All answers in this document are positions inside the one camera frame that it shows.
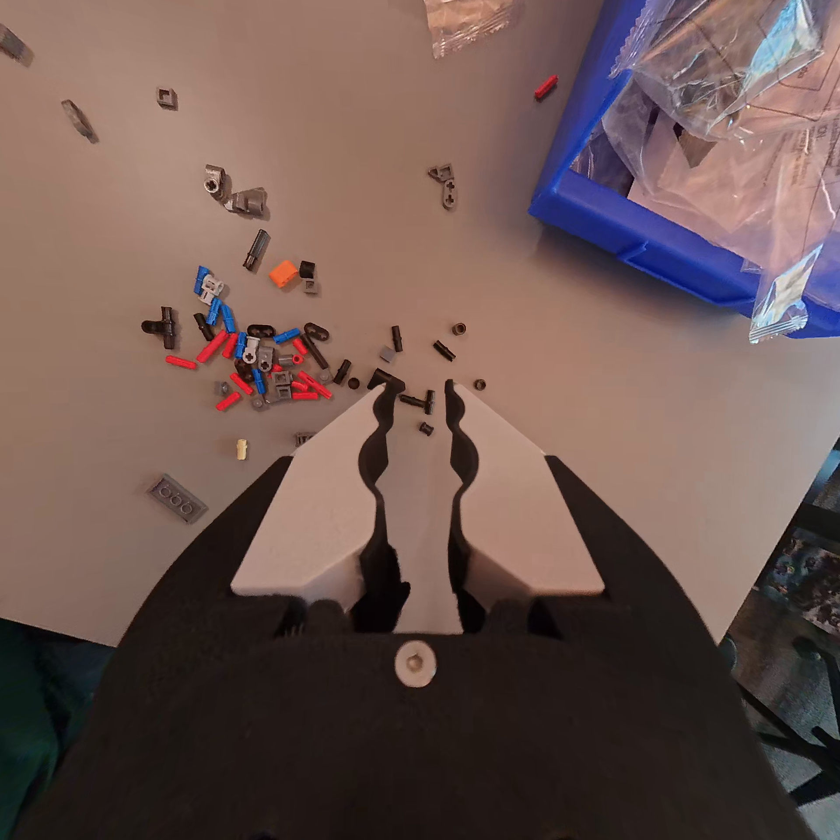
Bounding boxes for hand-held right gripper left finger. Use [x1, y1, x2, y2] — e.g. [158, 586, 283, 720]
[231, 382, 406, 616]

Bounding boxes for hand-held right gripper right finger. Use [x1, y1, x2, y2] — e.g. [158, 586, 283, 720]
[445, 379, 606, 616]

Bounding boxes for grey lego plate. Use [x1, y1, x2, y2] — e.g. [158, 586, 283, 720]
[146, 474, 210, 525]

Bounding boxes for pile of small lego pieces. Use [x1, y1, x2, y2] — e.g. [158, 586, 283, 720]
[164, 320, 362, 413]

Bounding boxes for grey lego angle connector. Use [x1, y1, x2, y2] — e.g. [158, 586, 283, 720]
[428, 164, 460, 211]

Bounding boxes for small black lego pin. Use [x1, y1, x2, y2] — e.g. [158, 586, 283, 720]
[61, 98, 99, 144]

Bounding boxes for blue plastic bin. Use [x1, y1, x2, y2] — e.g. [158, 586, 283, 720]
[528, 0, 840, 339]

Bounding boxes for black chair base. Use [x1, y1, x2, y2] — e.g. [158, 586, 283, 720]
[722, 633, 840, 788]

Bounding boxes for crumpled clear plastic bags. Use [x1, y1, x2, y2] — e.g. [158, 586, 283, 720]
[571, 0, 840, 345]

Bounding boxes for flat clear plastic bag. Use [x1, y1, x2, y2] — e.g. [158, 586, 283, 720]
[423, 0, 522, 60]

